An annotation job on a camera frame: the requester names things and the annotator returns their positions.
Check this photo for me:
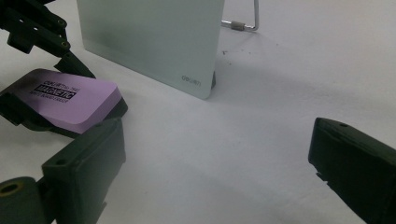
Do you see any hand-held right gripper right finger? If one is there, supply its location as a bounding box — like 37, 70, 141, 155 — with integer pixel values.
307, 117, 396, 224

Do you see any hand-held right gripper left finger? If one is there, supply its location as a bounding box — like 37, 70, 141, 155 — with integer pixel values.
41, 117, 127, 224

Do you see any purple whiteboard eraser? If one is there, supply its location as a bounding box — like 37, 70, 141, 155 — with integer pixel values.
0, 67, 129, 140

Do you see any small glass whiteboard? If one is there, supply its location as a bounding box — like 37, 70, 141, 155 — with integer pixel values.
76, 0, 226, 101

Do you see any metal whiteboard stand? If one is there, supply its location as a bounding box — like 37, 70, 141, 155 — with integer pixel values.
210, 0, 261, 91

